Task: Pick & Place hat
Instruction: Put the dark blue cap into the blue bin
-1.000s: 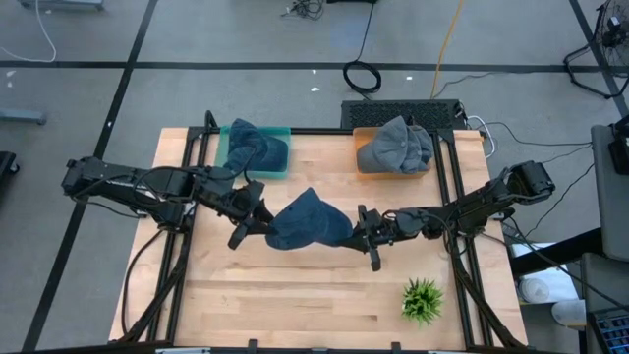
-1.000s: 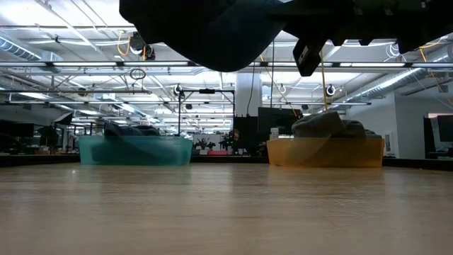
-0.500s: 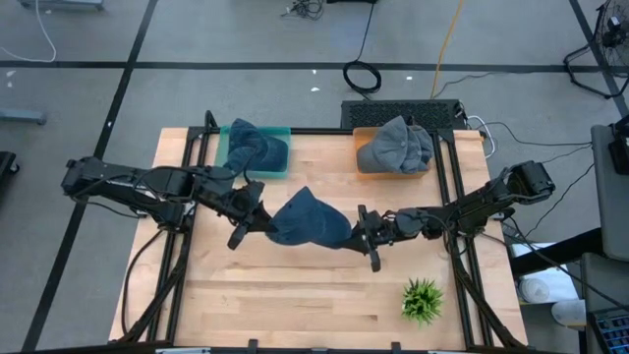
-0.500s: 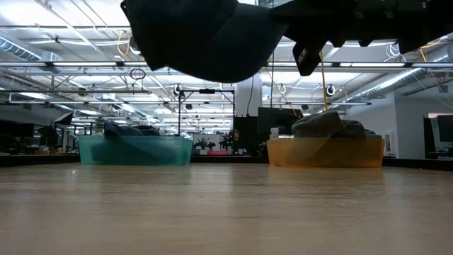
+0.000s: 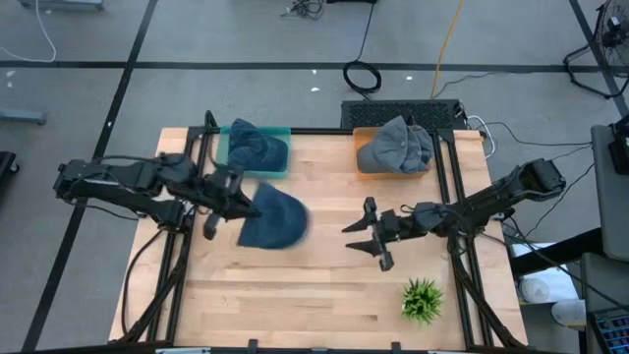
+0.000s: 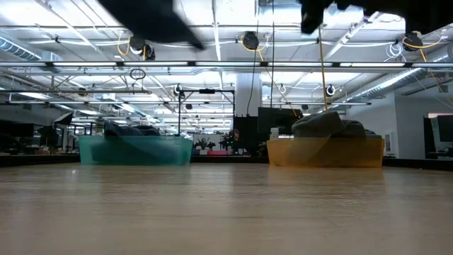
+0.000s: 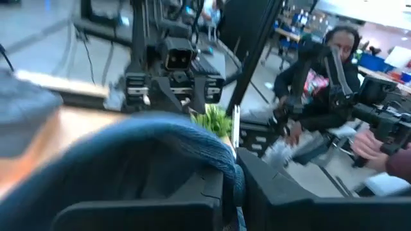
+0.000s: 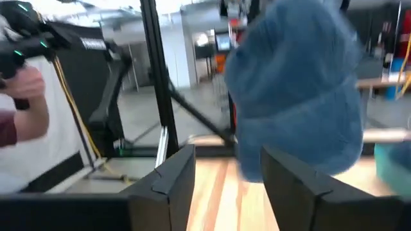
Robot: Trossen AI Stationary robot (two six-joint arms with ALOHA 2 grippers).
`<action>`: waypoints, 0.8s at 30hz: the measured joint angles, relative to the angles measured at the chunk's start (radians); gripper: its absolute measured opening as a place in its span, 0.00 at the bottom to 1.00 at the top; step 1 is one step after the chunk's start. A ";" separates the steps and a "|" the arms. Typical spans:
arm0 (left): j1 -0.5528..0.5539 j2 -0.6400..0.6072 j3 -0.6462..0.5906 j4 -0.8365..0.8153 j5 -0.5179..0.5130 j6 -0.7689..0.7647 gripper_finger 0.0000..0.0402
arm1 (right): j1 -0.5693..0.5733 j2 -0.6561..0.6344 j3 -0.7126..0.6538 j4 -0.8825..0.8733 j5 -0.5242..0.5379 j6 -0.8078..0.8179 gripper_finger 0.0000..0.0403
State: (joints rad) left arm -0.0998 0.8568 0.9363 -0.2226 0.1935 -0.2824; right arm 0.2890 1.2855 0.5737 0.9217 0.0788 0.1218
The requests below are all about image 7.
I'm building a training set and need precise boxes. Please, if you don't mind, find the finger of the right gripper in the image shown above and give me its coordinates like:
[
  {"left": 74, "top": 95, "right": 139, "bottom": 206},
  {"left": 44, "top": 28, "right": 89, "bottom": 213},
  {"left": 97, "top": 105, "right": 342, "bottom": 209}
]
[
  {"left": 191, "top": 75, "right": 207, "bottom": 115},
  {"left": 149, "top": 76, "right": 188, "bottom": 116}
]

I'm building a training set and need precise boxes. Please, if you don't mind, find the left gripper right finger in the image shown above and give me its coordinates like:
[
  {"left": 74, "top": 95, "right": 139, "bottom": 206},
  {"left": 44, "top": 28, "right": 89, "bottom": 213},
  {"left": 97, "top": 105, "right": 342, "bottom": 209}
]
[{"left": 236, "top": 146, "right": 411, "bottom": 231}]

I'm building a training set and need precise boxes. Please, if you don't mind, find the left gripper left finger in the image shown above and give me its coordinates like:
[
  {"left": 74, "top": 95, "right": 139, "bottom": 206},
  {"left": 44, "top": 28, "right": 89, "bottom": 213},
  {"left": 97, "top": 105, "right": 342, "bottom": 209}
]
[{"left": 51, "top": 166, "right": 225, "bottom": 231}]

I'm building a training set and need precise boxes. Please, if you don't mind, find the blue denim baseball cap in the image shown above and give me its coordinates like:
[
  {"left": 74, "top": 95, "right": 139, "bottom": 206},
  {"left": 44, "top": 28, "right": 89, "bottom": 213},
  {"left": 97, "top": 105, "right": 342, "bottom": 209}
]
[{"left": 0, "top": 111, "right": 248, "bottom": 231}]

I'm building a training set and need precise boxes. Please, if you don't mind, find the green plant in white pot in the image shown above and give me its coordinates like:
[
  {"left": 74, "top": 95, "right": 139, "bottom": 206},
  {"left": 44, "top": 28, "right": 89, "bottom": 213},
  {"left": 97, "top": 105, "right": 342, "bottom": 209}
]
[{"left": 191, "top": 104, "right": 234, "bottom": 139}]

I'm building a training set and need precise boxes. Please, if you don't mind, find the silver aluminium bar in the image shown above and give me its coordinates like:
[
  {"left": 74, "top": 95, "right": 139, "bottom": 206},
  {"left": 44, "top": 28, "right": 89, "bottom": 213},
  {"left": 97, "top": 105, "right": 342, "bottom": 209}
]
[{"left": 231, "top": 105, "right": 242, "bottom": 155}]

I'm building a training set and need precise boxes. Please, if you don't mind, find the person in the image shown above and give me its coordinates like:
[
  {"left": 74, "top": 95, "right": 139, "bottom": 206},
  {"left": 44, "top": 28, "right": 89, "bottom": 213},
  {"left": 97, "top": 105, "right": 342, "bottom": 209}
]
[
  {"left": 202, "top": 0, "right": 225, "bottom": 30},
  {"left": 272, "top": 24, "right": 362, "bottom": 147}
]

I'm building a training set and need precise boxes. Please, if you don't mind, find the person's hand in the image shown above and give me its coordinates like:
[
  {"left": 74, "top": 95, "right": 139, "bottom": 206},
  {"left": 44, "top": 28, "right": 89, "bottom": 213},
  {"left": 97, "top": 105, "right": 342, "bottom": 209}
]
[{"left": 350, "top": 130, "right": 391, "bottom": 173}]

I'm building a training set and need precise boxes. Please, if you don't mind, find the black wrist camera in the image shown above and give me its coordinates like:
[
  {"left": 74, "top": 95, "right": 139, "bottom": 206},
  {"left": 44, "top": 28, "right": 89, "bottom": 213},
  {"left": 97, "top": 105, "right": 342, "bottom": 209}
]
[{"left": 159, "top": 36, "right": 197, "bottom": 73}]

